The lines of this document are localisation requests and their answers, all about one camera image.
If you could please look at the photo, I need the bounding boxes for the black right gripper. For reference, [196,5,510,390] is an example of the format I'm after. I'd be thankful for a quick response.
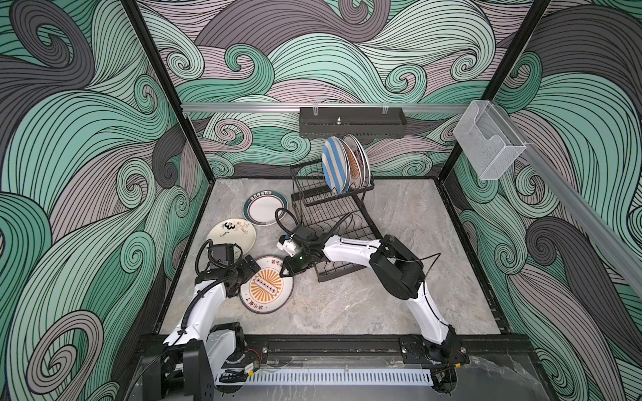
[277,248,314,277]

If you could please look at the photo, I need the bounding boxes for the cream plate black drawing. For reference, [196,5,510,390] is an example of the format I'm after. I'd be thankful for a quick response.
[207,218,257,259]

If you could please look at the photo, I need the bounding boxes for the black wire dish rack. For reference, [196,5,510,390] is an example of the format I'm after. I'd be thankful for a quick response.
[289,159,385,282]

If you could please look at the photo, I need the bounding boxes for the orange sunburst plate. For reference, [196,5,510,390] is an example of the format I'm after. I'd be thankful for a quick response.
[239,256,294,314]
[344,145,362,190]

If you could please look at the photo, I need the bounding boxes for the blue striped plate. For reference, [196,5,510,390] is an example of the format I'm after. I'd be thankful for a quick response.
[322,136,350,194]

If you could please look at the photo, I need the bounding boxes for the white plate red characters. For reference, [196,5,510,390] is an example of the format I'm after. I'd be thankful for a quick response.
[343,135,365,189]

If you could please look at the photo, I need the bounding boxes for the white plate green flower outline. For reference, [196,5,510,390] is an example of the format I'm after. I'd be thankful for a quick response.
[362,148,372,187]

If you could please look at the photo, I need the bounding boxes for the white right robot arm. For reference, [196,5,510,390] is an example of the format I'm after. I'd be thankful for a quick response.
[274,207,469,366]

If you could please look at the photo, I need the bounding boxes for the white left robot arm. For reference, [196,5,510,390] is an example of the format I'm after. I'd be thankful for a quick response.
[124,240,259,400]

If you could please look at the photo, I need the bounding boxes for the green-rimmed white plate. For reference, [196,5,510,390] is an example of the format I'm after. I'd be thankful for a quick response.
[243,190,289,227]

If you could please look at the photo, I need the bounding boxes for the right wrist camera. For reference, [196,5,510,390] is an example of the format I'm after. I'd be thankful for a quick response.
[277,235,301,257]

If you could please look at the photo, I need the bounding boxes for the white slotted cable duct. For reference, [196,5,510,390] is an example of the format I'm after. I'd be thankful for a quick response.
[229,369,433,387]

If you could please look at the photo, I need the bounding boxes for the black wall-mounted tray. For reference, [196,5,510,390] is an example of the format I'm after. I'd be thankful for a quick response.
[299,106,408,140]

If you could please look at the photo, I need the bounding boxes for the aluminium rail back wall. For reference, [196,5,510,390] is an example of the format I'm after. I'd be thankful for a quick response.
[181,102,468,115]

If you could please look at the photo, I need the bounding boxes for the aluminium rail wall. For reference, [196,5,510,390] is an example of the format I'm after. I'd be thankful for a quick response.
[181,102,468,115]
[493,105,641,295]

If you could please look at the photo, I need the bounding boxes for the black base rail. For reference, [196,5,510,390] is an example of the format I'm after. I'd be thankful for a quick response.
[134,332,533,367]

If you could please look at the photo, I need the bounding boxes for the clear acrylic wall box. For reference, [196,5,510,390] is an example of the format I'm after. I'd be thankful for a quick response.
[453,100,527,181]

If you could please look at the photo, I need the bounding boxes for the aluminium rail right wall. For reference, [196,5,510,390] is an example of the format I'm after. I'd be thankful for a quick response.
[493,105,641,295]

